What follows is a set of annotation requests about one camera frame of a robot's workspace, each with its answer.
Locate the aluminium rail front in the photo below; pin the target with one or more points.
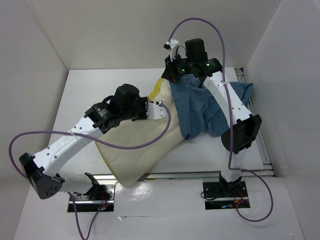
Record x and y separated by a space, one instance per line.
183 175

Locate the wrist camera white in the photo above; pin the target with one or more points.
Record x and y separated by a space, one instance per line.
155 111
172 45

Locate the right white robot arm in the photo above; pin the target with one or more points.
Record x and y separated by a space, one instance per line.
243 126

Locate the cream yellow pillow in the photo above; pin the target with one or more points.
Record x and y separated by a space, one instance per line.
142 142

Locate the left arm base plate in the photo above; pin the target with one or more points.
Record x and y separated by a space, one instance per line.
100 192

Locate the aluminium rail right side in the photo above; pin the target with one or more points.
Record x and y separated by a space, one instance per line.
257 157

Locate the blue pillowcase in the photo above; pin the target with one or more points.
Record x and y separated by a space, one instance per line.
197 109

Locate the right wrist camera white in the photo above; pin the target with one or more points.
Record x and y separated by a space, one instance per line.
172 45

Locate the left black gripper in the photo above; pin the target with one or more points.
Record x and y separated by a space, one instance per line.
144 101

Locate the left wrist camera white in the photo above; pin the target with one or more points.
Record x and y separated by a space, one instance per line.
155 111

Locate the aluminium rail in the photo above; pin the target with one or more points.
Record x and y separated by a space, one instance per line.
183 175
257 157

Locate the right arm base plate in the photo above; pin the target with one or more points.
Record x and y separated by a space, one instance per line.
213 190

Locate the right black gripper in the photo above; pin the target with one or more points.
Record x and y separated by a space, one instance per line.
169 73

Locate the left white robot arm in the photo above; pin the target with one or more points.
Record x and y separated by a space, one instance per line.
42 168

